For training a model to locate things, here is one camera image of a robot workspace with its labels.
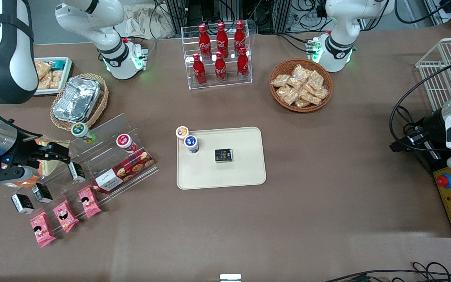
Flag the large puffed rice snack bag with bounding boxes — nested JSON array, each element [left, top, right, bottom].
[[34, 60, 52, 81]]

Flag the silver foil container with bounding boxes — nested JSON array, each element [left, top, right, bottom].
[[52, 76, 102, 123]]

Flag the orange triangular sandwich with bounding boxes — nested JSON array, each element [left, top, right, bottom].
[[11, 175, 41, 189]]

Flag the pink snack packet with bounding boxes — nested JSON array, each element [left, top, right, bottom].
[[77, 184, 103, 219], [52, 199, 80, 234], [29, 211, 57, 249]]

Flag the white wire basket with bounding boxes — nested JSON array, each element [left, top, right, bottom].
[[415, 38, 451, 112]]

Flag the crumpled beige cloth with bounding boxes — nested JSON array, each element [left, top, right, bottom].
[[115, 5, 176, 40]]

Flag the clear acrylic step display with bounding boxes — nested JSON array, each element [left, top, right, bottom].
[[13, 113, 160, 232]]

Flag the round brown wicker basket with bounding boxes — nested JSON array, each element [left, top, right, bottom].
[[269, 58, 334, 114]]

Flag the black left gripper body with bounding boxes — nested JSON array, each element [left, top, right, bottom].
[[404, 110, 447, 152]]

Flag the aluminium frame rack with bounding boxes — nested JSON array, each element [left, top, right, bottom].
[[164, 0, 330, 35]]

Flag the red cookie box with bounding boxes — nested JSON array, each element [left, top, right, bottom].
[[92, 148, 156, 195]]

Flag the pale triangular wrapped sandwich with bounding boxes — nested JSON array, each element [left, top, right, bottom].
[[35, 135, 71, 177]]

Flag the green lid cup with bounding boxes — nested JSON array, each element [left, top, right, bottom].
[[71, 122, 97, 144]]

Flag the black floor cables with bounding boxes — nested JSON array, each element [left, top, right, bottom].
[[323, 261, 451, 282]]

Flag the red lid cup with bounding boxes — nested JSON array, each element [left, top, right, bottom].
[[116, 134, 138, 154]]

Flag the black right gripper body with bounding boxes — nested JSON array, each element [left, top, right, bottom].
[[11, 131, 47, 167]]

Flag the small black box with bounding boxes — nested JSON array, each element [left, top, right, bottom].
[[67, 161, 87, 184], [11, 193, 35, 215], [31, 183, 53, 204]]

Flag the black foil snack packet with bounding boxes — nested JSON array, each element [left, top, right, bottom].
[[214, 148, 235, 164]]

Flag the beige plastic tray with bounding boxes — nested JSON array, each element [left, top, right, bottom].
[[176, 127, 267, 190]]

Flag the oval light wicker basket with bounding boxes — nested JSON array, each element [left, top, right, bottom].
[[50, 73, 110, 131]]

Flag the black looping arm cable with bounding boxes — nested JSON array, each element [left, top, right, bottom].
[[389, 63, 451, 152]]

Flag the white rectangular snack tray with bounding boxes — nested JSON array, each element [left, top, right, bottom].
[[33, 56, 74, 96]]

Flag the red cola bottle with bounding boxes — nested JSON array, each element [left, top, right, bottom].
[[214, 51, 227, 83], [192, 53, 207, 86], [216, 22, 229, 58], [234, 20, 247, 55], [198, 23, 212, 60], [236, 47, 250, 80]]

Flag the blue lid cup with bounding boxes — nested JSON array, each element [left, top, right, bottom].
[[184, 135, 200, 154]]

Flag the clear acrylic bottle rack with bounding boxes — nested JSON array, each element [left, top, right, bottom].
[[181, 23, 253, 91]]

